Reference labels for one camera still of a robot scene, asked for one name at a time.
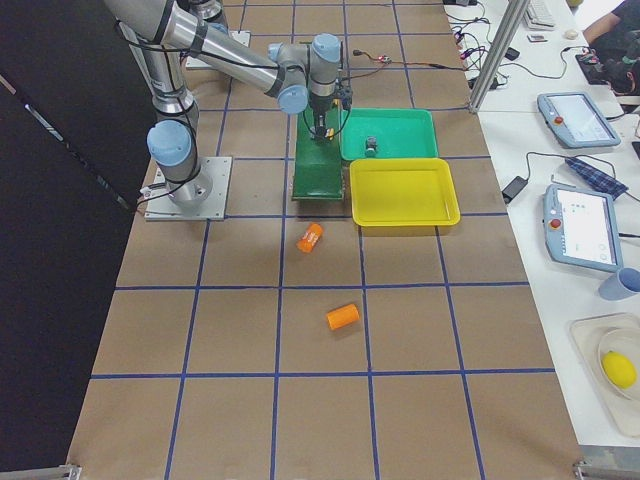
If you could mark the orange cylinder with label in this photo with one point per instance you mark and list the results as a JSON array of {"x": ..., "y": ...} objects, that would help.
[{"x": 310, "y": 238}]

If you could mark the yellow lemon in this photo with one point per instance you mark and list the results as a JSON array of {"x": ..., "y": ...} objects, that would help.
[{"x": 618, "y": 369}]

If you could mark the green button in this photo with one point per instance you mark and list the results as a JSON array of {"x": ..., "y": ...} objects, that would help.
[{"x": 371, "y": 146}]

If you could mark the green plastic tray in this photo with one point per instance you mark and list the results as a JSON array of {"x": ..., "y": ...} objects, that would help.
[{"x": 400, "y": 133}]

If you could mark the lower teach pendant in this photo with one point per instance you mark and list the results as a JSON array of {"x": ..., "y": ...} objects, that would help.
[{"x": 580, "y": 228}]

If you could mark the plain orange cylinder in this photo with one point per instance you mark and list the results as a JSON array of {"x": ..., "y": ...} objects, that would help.
[{"x": 342, "y": 316}]

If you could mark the black power adapter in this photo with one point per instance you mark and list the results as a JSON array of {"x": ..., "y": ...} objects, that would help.
[{"x": 513, "y": 189}]

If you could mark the upper teach pendant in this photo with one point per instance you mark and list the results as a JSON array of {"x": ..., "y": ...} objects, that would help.
[{"x": 576, "y": 121}]

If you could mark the blue cup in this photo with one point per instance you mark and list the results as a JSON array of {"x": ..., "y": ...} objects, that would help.
[{"x": 621, "y": 285}]

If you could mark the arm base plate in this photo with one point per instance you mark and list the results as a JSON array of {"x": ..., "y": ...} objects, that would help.
[
  {"x": 202, "y": 198},
  {"x": 214, "y": 45}
]

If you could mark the yellow plastic tray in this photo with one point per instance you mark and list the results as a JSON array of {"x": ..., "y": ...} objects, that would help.
[{"x": 403, "y": 192}]

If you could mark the blue plaid cloth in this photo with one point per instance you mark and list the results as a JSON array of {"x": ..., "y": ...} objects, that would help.
[{"x": 597, "y": 179}]

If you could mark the teach pendant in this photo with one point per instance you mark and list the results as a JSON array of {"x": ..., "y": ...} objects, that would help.
[
  {"x": 580, "y": 228},
  {"x": 576, "y": 121}
]

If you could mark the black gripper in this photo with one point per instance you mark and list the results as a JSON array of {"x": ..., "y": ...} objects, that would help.
[{"x": 320, "y": 106}]

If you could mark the aluminium frame post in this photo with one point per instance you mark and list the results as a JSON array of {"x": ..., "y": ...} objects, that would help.
[{"x": 506, "y": 30}]

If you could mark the green conveyor belt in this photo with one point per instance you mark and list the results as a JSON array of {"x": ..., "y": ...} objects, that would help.
[{"x": 318, "y": 172}]

